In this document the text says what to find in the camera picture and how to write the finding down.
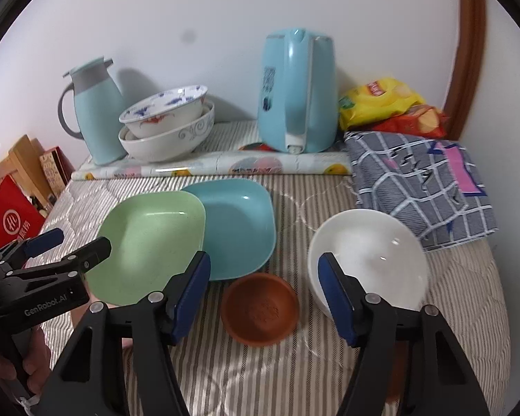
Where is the patterned book box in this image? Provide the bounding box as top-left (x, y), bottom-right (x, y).
top-left (39, 147), bottom-right (74, 198)

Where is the green square plate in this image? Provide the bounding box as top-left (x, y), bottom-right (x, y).
top-left (86, 191), bottom-right (206, 306)

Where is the yellow chips bag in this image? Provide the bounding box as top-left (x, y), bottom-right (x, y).
top-left (338, 77), bottom-right (425, 131)

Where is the large white bowl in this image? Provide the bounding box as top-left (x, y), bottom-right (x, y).
top-left (307, 208), bottom-right (429, 317)

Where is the light blue thermos jug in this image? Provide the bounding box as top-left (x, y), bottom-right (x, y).
top-left (57, 57), bottom-right (127, 165)

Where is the blue patterned porcelain bowl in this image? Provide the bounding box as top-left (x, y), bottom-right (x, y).
top-left (119, 85), bottom-right (208, 139)

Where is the person's left hand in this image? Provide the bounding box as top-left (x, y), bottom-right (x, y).
top-left (0, 297), bottom-right (110, 397)

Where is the red paper bag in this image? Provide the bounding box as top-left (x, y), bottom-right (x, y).
top-left (0, 176), bottom-right (45, 248)

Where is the grey checked folded cloth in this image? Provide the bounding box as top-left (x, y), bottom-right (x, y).
top-left (345, 131), bottom-right (498, 251)

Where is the brown clay saucer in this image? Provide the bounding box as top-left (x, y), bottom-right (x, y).
top-left (386, 341), bottom-right (408, 403)
top-left (219, 272), bottom-right (300, 347)

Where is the light blue electric kettle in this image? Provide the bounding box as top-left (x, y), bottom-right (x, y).
top-left (257, 28), bottom-right (338, 154)

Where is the wooden chair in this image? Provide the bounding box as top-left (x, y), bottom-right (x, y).
top-left (0, 134), bottom-right (56, 212)

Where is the blue square plate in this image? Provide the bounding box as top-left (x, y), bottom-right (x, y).
top-left (184, 179), bottom-right (276, 282)

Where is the brown wooden door frame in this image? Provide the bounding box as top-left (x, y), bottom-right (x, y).
top-left (444, 0), bottom-right (487, 140)

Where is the rolled fruit-print table mat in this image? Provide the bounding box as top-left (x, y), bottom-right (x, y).
top-left (71, 150), bottom-right (351, 181)

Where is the white scroll-pattern bowl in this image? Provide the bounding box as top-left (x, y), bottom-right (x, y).
top-left (118, 99), bottom-right (215, 163)

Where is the red snack bag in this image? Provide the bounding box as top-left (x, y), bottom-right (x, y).
top-left (370, 104), bottom-right (447, 139)

